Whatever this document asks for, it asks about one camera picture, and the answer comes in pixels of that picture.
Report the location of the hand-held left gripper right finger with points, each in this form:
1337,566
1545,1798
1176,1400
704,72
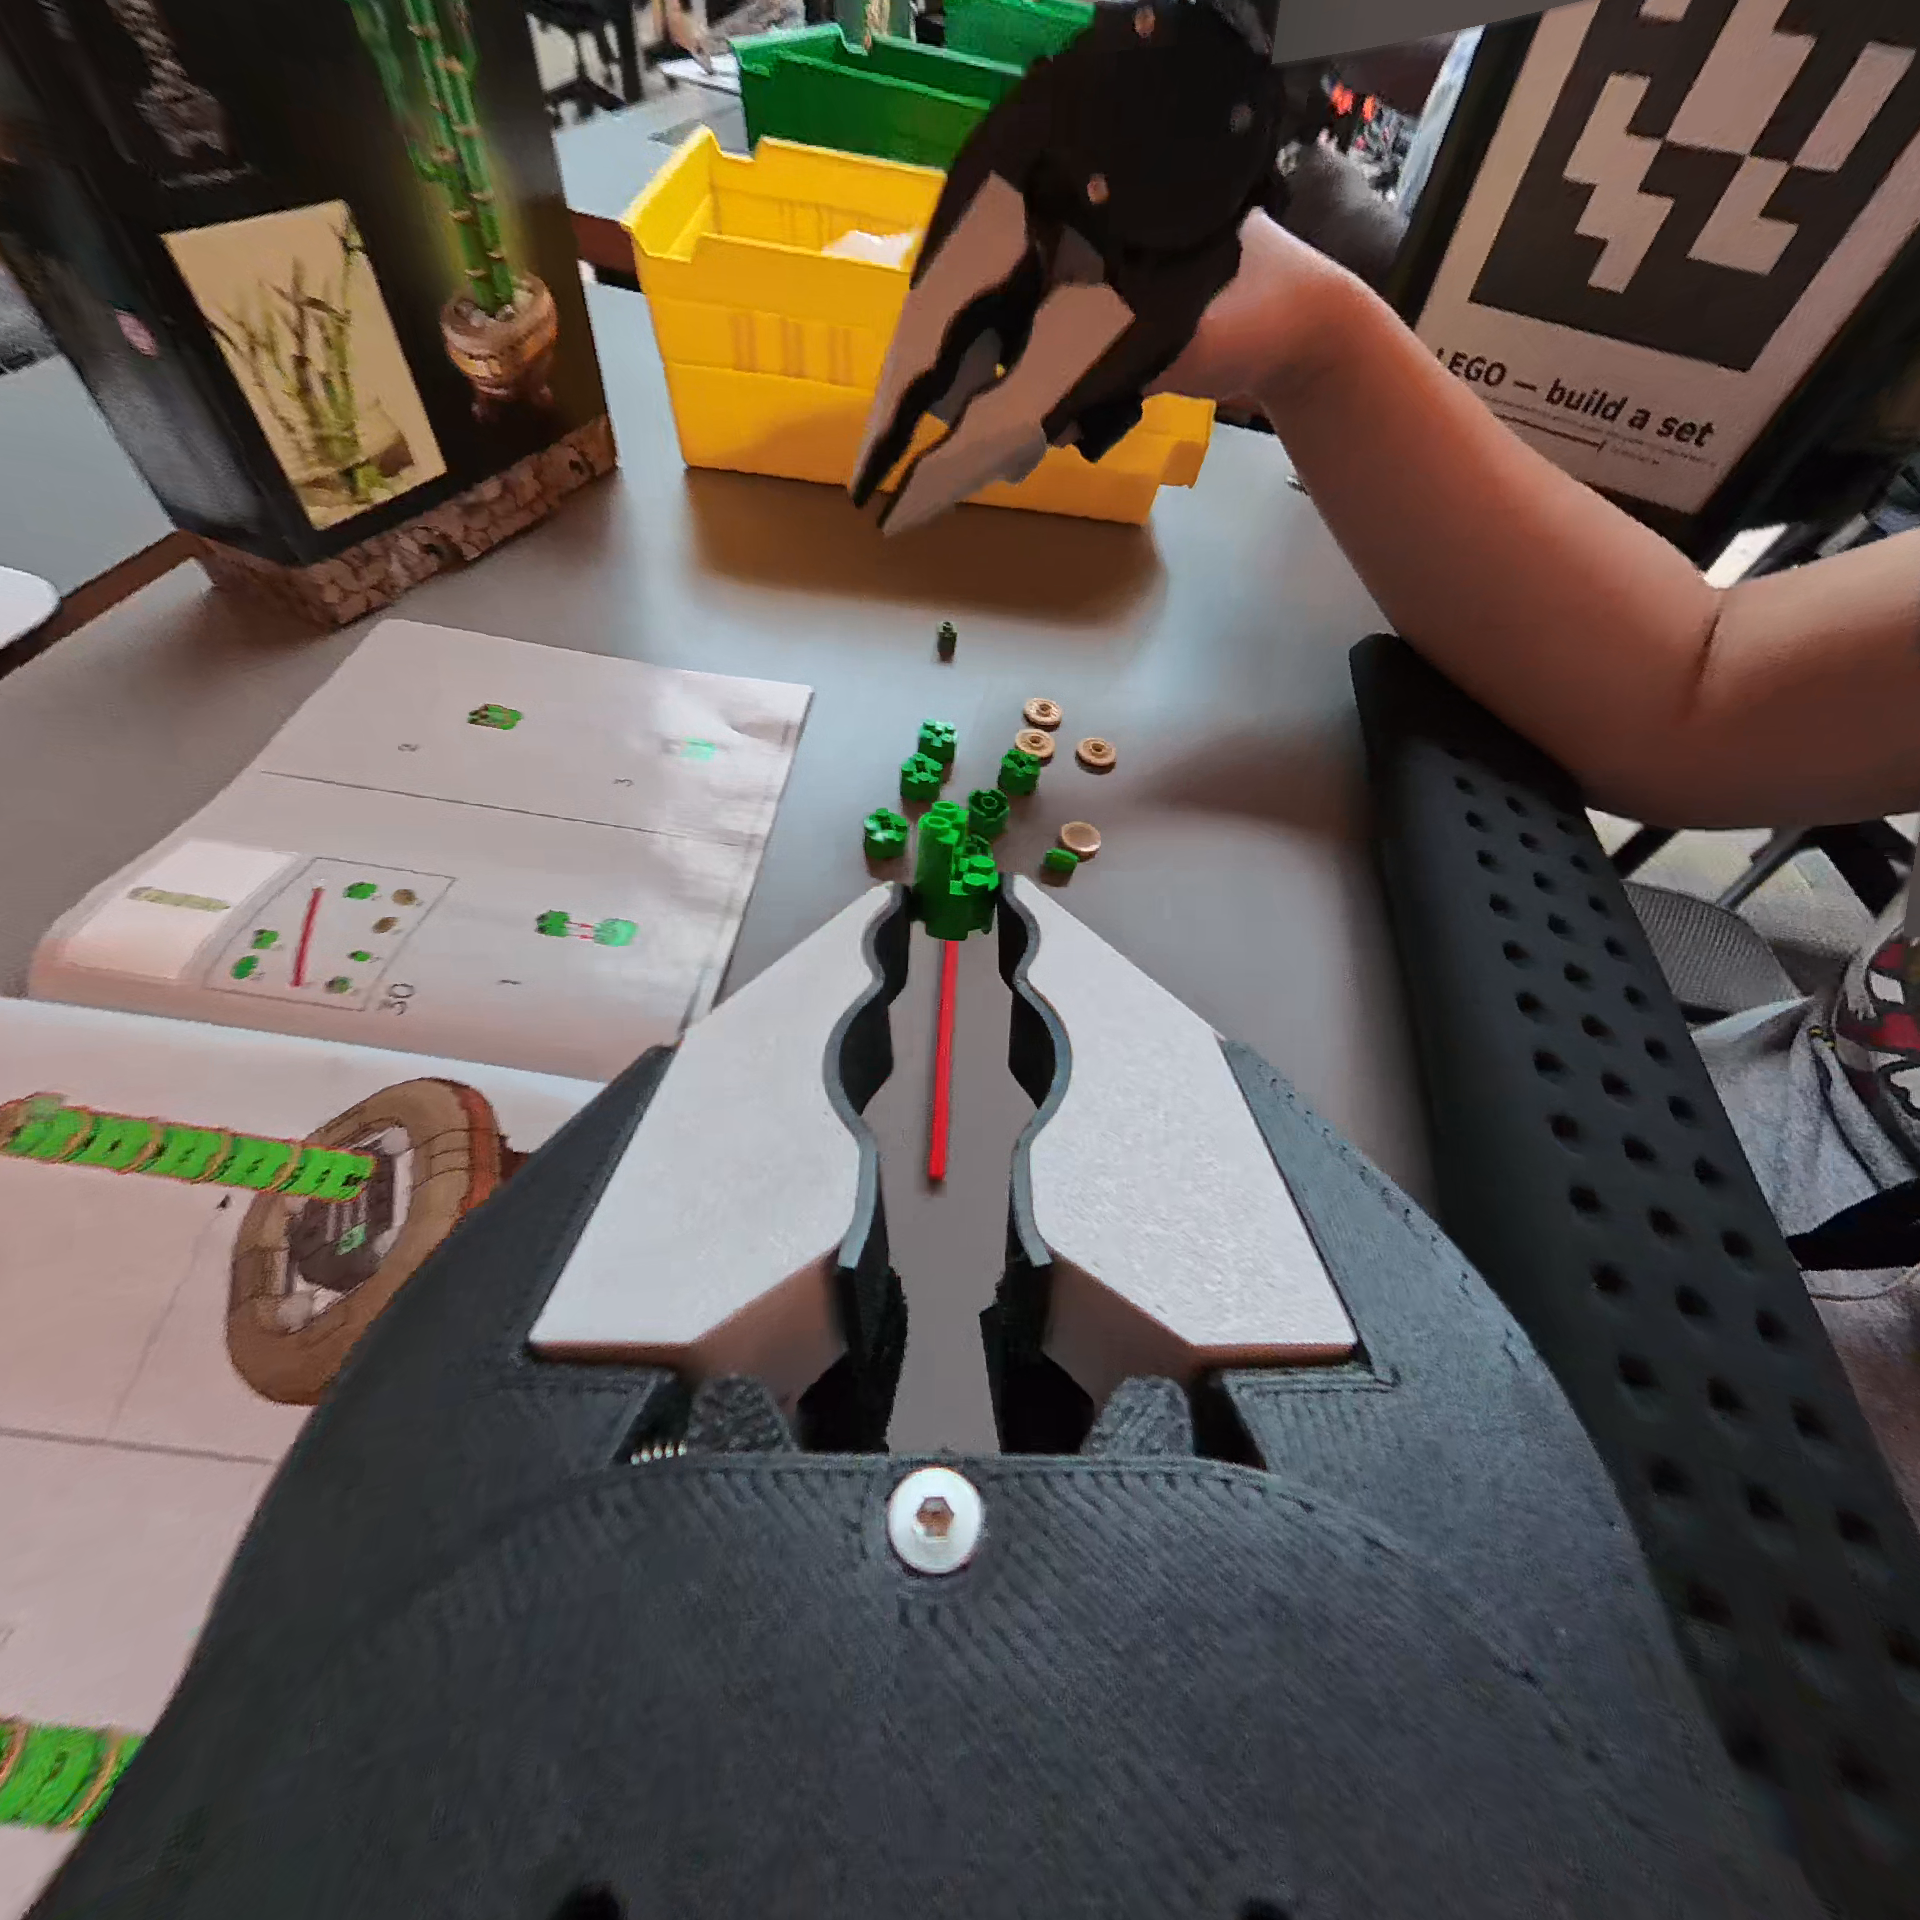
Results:
1169,1199

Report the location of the green plastic bin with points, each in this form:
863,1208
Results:
840,105

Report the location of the black toy set box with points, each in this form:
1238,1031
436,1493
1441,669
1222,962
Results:
225,150

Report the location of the red toy rod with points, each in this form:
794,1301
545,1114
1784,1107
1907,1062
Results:
942,1079

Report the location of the black perforated chair back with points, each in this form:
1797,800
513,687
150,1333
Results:
1575,1199

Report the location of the yellow plastic bin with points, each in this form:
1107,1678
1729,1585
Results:
780,390

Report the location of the black framed marker sign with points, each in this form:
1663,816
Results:
1679,301

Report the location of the building instruction booklet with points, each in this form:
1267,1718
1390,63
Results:
524,781

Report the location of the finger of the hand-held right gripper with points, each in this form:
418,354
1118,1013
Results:
1036,390
946,301

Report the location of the grey printed t-shirt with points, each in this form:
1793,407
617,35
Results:
1784,1079

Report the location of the person's right forearm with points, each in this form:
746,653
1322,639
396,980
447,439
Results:
1499,571

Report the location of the green toy brick stack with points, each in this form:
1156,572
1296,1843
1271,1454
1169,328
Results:
951,893

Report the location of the cluster of green round bricks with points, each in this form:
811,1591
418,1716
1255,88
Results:
921,775

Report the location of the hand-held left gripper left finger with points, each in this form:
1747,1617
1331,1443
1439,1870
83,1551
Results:
719,1199

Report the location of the white document stand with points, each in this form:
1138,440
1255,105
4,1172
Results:
24,608

